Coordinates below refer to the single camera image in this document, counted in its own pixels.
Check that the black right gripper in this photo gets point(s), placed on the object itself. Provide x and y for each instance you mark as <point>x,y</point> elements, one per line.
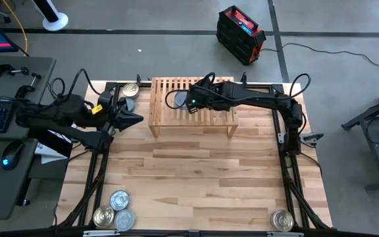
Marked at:
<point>212,95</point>

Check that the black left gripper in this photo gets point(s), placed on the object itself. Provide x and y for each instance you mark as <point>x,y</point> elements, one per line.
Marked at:
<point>105,113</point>

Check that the silver lidded tin can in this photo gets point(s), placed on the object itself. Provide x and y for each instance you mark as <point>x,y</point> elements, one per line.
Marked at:
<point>179,98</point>
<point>119,200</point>
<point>124,220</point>
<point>131,104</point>

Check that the gold lidded tin can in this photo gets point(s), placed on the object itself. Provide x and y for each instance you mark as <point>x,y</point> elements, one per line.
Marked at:
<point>282,220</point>
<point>131,89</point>
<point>103,216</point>

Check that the wooden slatted shelf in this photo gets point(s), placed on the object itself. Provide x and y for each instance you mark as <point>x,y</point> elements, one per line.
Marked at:
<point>176,125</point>

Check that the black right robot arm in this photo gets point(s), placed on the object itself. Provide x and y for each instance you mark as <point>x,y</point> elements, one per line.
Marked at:
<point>262,97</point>

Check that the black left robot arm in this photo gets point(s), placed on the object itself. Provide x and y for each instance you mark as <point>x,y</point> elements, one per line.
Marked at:
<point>64,108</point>

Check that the yellow tag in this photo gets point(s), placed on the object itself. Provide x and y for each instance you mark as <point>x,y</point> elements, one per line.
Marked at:
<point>96,109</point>

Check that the black table clamp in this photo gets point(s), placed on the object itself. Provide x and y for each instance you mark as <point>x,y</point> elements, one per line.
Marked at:
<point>138,79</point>
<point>243,77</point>

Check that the red and black equipment case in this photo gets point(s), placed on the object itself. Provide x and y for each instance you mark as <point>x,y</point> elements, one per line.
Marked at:
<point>239,36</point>

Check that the black box beside desk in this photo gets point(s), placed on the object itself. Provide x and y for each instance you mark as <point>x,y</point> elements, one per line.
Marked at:
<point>58,149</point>

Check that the silver mounting plate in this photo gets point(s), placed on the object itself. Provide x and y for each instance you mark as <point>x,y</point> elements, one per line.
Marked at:
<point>282,137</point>

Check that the white paper sheet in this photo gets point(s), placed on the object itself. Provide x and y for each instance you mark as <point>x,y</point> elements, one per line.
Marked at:
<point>49,157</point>

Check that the grey desk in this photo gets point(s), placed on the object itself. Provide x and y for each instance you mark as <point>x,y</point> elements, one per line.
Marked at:
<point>46,64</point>

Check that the black desk clamp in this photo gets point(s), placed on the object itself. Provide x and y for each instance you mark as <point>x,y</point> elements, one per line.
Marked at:
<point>25,89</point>
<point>3,69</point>

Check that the grey clamp beside table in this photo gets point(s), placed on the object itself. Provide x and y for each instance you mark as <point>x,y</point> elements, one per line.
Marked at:
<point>312,136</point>

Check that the black computer mouse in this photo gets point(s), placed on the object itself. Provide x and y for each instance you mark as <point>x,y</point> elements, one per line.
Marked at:
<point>12,154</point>

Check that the silver metal bracket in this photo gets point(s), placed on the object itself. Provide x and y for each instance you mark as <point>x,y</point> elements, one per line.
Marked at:
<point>100,233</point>
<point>285,234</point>

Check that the white pedestal stand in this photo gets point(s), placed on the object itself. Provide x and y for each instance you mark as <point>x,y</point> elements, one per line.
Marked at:
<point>56,22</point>

